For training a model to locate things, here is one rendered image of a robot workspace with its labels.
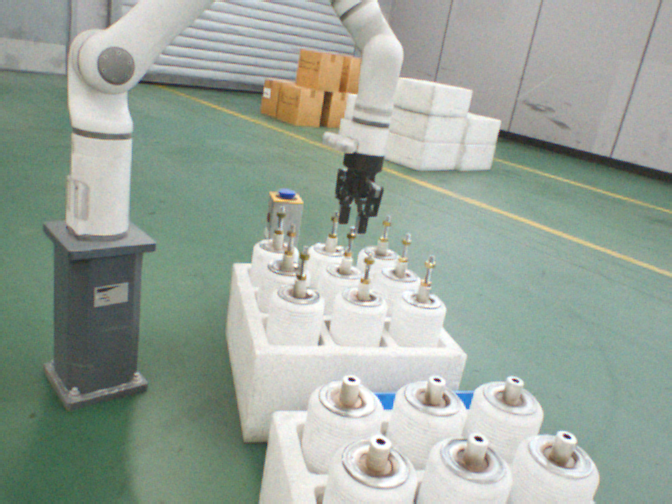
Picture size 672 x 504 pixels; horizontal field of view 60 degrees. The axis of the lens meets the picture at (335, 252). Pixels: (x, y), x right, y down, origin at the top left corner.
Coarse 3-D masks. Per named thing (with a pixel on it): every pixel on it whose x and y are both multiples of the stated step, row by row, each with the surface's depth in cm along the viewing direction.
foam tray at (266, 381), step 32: (256, 288) 118; (256, 320) 105; (256, 352) 95; (288, 352) 96; (320, 352) 98; (352, 352) 100; (384, 352) 101; (416, 352) 103; (448, 352) 105; (256, 384) 96; (288, 384) 98; (320, 384) 100; (384, 384) 103; (448, 384) 107; (256, 416) 99
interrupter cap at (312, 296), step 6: (282, 288) 102; (288, 288) 102; (306, 288) 104; (312, 288) 104; (282, 294) 99; (288, 294) 100; (306, 294) 102; (312, 294) 102; (318, 294) 102; (288, 300) 98; (294, 300) 98; (300, 300) 98; (306, 300) 99; (312, 300) 99; (318, 300) 100
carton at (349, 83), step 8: (344, 56) 500; (352, 56) 520; (344, 64) 501; (352, 64) 495; (360, 64) 500; (344, 72) 502; (352, 72) 498; (344, 80) 503; (352, 80) 501; (344, 88) 503; (352, 88) 504
